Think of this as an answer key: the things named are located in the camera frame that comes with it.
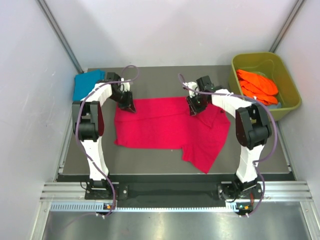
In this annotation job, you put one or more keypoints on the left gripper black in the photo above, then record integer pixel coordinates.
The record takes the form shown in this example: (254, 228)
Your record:
(128, 105)

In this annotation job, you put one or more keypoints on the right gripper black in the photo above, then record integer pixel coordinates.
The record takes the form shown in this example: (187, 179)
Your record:
(193, 109)

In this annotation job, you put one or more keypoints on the red t shirt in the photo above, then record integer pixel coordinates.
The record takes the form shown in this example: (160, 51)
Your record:
(166, 123)

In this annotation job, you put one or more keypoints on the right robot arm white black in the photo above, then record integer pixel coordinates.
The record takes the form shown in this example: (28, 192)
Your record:
(252, 128)

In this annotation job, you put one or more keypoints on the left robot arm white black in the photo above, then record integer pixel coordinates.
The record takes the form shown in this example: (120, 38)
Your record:
(92, 90)

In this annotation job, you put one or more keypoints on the folded blue t shirt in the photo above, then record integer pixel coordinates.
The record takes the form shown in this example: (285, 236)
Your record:
(84, 83)

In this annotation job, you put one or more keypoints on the orange t shirt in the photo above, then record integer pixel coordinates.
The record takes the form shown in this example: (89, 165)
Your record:
(257, 87)

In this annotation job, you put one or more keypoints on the grey blue t shirt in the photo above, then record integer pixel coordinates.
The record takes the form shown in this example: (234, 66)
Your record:
(275, 106)

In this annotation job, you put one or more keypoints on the olive green plastic bin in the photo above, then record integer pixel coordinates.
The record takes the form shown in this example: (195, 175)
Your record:
(271, 66)

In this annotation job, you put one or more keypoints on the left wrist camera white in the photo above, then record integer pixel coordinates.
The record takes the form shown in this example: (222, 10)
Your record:
(124, 86)

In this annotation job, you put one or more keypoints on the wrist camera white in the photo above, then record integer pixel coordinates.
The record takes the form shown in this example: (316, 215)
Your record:
(124, 86)
(192, 88)

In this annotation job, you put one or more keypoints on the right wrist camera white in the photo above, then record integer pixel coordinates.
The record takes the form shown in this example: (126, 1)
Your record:
(192, 88)

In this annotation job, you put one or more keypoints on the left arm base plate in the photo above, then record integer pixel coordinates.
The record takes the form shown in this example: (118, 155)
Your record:
(122, 192)

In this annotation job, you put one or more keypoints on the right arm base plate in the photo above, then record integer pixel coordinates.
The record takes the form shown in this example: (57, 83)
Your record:
(234, 191)

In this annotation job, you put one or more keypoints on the aluminium frame rail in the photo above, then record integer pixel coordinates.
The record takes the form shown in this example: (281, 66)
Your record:
(275, 191)

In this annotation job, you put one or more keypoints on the slotted cable duct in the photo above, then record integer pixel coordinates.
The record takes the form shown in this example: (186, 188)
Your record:
(105, 207)

